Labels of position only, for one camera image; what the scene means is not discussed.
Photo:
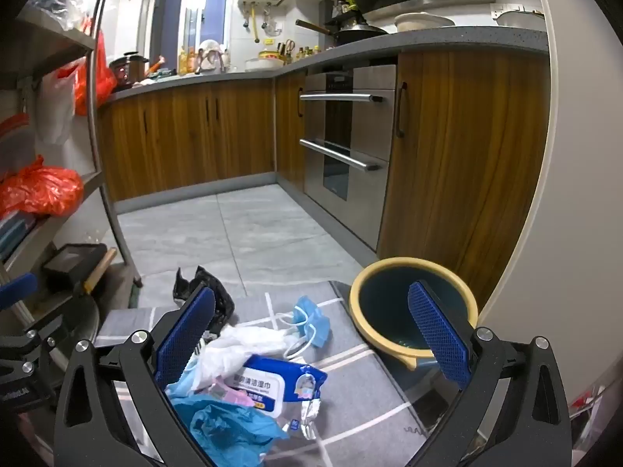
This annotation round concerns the white bowl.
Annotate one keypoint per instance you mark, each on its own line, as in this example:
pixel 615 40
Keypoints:
pixel 423 22

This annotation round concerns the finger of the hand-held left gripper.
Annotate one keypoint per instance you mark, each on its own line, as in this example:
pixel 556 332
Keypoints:
pixel 17 291

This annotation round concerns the pink wrapper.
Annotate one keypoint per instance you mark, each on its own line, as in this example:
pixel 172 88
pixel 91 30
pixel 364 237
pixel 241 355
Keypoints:
pixel 228 394

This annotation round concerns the blue face mask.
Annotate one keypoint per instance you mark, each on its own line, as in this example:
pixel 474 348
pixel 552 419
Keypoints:
pixel 311 321

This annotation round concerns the stainless steel oven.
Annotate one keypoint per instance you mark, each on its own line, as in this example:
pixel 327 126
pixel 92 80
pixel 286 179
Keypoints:
pixel 360 121

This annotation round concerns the black plastic bag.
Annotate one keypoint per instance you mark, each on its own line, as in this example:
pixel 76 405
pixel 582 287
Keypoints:
pixel 220 296

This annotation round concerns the silver foil wrapper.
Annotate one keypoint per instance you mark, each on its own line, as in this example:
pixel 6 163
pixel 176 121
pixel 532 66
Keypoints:
pixel 306 413

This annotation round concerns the teal plastic bag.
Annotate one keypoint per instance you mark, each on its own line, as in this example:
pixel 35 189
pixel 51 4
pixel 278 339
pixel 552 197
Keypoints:
pixel 228 428

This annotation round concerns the crumpled orange plastic bag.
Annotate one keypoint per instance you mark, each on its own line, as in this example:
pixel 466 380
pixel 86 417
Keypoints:
pixel 39 189

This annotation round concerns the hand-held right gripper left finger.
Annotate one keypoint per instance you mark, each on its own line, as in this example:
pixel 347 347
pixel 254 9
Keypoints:
pixel 185 335

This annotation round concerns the wide wooden base cabinet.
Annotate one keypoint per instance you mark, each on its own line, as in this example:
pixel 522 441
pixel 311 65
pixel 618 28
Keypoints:
pixel 462 155

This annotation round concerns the hanging orange plastic bag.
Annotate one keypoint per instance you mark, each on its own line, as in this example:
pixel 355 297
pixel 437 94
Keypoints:
pixel 92 78

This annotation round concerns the blue bin with yellow rim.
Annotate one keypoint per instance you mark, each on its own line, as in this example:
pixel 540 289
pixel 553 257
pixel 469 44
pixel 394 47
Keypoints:
pixel 384 301

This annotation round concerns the metal shelf rack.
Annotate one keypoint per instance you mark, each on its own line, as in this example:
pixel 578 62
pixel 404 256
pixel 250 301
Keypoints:
pixel 95 82

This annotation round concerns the hanging white plastic bag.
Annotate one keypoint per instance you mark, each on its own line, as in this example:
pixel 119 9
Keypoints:
pixel 56 102

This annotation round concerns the clear plastic bag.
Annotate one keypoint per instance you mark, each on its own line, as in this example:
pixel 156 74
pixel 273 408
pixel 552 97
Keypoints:
pixel 61 5

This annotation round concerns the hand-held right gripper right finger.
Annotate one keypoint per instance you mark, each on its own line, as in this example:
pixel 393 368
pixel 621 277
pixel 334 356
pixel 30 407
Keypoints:
pixel 438 335

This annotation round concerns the blue wet wipes packet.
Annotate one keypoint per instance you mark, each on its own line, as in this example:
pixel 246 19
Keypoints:
pixel 272 374

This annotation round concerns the window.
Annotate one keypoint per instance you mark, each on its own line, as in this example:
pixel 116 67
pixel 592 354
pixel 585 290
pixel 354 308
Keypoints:
pixel 170 9

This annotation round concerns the black box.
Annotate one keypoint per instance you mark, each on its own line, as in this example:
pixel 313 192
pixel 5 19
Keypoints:
pixel 73 260

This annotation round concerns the dark rice cooker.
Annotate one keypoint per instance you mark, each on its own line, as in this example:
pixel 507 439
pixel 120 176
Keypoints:
pixel 124 70

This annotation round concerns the long wooden base cabinet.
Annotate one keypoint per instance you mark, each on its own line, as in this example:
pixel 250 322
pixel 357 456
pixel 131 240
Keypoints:
pixel 185 131

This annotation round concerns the narrow wooden base cabinet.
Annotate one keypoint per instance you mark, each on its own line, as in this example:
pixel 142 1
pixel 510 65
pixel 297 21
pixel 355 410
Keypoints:
pixel 289 131

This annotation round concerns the white tissue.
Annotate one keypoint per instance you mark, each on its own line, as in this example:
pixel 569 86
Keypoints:
pixel 233 350

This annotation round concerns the black wok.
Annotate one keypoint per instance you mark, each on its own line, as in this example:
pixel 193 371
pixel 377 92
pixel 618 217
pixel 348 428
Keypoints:
pixel 360 35

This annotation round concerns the grey checked mat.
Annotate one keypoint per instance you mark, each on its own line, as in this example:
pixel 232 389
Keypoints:
pixel 350 389

